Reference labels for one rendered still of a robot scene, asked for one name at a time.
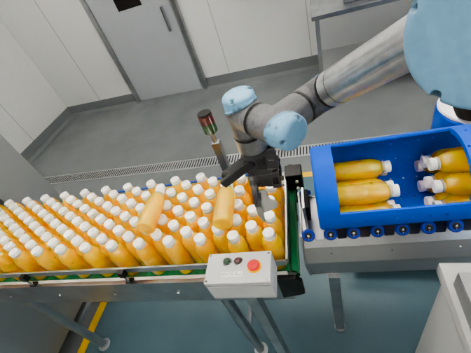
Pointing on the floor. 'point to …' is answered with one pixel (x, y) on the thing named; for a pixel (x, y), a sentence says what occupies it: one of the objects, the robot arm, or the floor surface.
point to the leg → (336, 300)
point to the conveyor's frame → (68, 290)
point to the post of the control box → (259, 307)
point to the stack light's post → (221, 155)
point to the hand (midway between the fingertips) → (262, 201)
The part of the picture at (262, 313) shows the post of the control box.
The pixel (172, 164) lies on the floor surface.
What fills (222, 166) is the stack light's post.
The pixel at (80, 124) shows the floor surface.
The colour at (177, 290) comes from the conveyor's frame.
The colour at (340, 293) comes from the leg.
